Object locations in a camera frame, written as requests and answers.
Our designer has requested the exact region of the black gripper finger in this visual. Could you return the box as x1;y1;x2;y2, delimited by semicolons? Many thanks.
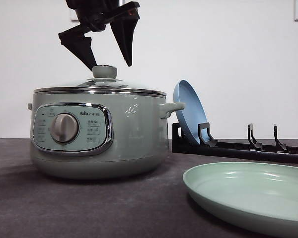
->
58;25;97;72
108;1;141;67

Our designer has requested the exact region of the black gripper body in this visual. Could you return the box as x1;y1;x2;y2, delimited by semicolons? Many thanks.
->
66;0;120;32

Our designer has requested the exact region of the glass pot lid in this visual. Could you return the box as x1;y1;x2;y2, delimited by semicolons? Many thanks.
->
33;65;167;97

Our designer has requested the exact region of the green plate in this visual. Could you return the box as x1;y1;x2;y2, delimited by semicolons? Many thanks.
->
183;162;298;237

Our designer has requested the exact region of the green electric steamer pot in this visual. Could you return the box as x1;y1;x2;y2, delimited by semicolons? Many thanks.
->
27;92;185;179

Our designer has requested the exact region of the blue plate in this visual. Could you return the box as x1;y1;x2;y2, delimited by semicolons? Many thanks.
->
173;80;209;144

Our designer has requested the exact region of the black plate rack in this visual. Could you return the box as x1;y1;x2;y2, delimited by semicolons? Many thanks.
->
172;122;298;164

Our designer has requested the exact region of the white wall socket left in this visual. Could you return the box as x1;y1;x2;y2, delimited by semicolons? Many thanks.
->
68;7;80;26

